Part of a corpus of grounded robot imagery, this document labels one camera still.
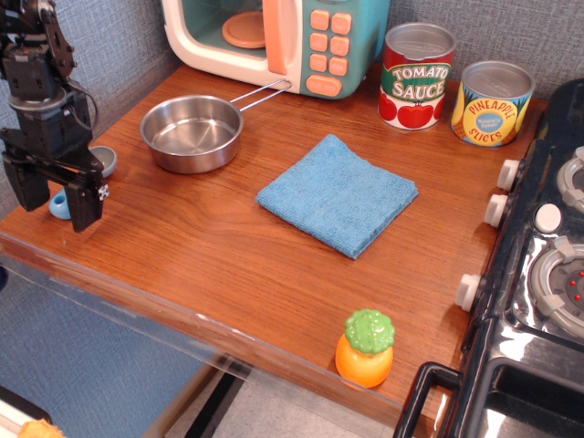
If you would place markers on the pineapple slices can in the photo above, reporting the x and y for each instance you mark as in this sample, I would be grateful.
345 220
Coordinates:
492 102

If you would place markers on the white stove knob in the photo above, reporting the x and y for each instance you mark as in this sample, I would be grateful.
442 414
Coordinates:
507 174
495 209
466 291

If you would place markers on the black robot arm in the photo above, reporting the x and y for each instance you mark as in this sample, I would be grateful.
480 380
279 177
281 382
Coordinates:
35 56

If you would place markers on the toy microwave oven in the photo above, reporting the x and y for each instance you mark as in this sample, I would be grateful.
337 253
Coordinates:
324 49

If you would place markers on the small steel pan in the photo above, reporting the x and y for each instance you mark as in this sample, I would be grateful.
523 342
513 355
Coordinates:
196 134

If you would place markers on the white stove knob lower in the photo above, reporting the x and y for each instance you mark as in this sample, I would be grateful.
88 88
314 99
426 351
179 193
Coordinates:
466 291

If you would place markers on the black toy stove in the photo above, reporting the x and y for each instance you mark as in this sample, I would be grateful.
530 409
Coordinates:
522 367

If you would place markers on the blue spoon with grey bowl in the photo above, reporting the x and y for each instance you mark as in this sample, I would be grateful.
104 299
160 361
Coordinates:
58 205

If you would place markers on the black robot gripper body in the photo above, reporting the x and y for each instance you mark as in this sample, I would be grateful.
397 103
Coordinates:
54 134

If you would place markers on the orange toy fruit green top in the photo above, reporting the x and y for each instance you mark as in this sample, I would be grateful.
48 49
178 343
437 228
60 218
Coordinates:
364 353

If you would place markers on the white stove knob middle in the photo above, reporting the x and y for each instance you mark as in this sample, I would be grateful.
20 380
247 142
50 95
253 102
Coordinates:
495 209

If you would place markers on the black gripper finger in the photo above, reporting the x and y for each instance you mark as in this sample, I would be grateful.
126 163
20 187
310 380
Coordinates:
85 203
30 187

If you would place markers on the blue folded towel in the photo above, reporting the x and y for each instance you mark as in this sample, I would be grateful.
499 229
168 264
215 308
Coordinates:
337 197

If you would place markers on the white stove knob upper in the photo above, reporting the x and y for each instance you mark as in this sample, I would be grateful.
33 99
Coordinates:
507 174

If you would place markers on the tomato sauce can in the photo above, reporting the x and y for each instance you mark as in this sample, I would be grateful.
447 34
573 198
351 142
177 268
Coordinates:
416 69

